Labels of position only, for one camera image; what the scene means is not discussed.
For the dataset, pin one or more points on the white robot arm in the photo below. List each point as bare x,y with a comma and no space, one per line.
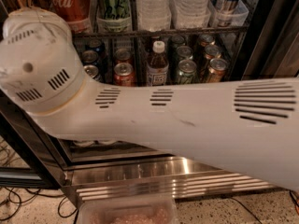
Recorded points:
249,127

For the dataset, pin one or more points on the brown tea bottle middle shelf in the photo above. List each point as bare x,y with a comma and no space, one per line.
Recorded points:
157,65

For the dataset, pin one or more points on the orange soda can front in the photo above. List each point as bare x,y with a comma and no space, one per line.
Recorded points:
124,75

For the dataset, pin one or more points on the orange soda can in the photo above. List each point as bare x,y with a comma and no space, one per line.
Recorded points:
123,55
124,75

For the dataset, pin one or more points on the green LaCroix can front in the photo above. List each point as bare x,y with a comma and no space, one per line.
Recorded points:
185,72

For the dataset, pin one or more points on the orange soda can rear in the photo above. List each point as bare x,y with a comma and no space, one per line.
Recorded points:
123,55

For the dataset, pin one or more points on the white can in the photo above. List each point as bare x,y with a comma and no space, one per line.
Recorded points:
83,143
107,142

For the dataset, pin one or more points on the green LaCroix can middle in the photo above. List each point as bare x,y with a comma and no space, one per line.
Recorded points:
183,53

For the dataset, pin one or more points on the blue Pepsi can front right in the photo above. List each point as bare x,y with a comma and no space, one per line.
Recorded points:
93,72

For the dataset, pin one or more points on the blue pepsi can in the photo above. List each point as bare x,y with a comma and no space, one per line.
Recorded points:
91,57
93,72
98,46

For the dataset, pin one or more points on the green LaCroix can rear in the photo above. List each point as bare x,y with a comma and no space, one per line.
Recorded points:
174,42

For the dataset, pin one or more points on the stainless steel fridge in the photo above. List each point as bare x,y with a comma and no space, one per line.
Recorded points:
124,169

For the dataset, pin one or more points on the white can bottom left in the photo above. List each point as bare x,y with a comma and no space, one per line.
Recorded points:
83,143

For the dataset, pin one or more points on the blue Pepsi can middle right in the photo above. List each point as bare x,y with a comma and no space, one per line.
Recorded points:
91,57

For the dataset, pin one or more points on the blue Pepsi can rear right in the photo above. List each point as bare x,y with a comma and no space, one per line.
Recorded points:
98,46

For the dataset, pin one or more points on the orange LaCroix can middle row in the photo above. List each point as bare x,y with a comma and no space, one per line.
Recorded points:
210,52

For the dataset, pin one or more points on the green LaCroix can top shelf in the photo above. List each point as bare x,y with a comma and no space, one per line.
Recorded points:
114,15

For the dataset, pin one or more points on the red Coca-Cola can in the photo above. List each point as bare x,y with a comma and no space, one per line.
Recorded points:
75,13

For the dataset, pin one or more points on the blue silver can top shelf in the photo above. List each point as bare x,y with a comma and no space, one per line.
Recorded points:
224,8

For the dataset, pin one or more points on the glass fridge door right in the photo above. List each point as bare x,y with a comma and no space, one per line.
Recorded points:
271,46

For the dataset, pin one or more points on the clear water bottle left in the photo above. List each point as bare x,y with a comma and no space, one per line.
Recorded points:
153,15

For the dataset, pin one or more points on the clear water bottle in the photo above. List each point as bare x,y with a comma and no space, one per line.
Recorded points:
188,14
153,15

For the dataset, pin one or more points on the clear plastic bin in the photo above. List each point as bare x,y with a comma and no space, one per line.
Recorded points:
140,209

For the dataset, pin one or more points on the clear water bottle right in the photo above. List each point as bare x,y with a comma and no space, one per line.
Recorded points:
188,14

